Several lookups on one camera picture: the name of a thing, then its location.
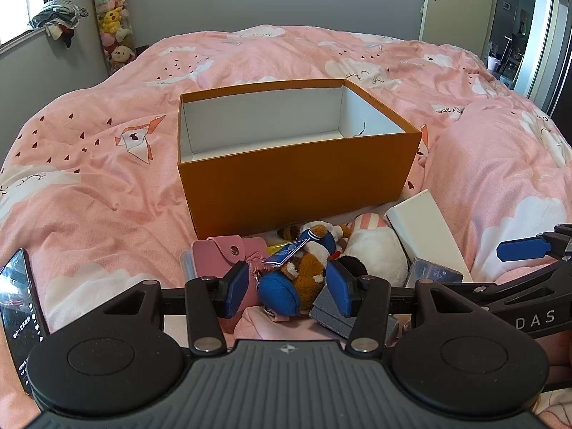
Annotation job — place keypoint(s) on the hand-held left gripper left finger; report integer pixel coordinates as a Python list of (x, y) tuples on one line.
[(237, 288)]

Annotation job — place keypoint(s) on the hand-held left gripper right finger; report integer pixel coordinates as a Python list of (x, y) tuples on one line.
[(339, 292)]

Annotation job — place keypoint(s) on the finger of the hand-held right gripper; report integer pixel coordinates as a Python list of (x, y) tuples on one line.
[(523, 249), (514, 289)]

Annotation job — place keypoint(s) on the dark grey gift box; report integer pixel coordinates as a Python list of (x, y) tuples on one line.
[(328, 317)]

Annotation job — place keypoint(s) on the blue and brown plush toy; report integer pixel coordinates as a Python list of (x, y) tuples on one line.
[(304, 272)]

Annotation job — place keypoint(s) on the picture card box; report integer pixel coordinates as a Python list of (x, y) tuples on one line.
[(431, 272)]

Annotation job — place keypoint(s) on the white rectangular box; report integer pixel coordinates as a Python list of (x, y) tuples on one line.
[(424, 228)]

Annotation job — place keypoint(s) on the orange cardboard box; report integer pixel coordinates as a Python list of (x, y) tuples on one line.
[(290, 187)]

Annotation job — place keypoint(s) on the pink card wallet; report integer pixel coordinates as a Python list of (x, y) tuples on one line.
[(214, 259)]

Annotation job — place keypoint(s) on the white plush toy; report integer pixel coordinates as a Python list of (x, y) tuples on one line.
[(377, 250)]

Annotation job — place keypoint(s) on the pink printed blanket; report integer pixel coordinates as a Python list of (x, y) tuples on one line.
[(111, 187)]

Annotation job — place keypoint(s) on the silver sliding door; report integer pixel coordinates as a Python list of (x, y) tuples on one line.
[(536, 31)]

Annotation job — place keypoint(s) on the black smartphone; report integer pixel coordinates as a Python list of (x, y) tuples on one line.
[(18, 304)]

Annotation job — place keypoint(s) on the white door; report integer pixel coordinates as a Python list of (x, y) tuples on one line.
[(456, 4)]

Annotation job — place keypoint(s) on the hanging stack of plush toys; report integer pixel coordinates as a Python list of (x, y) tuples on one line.
[(111, 18)]

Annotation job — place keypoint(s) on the pile of clothes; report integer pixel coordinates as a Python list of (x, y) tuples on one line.
[(58, 15)]

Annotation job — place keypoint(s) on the window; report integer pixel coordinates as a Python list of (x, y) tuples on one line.
[(18, 0)]

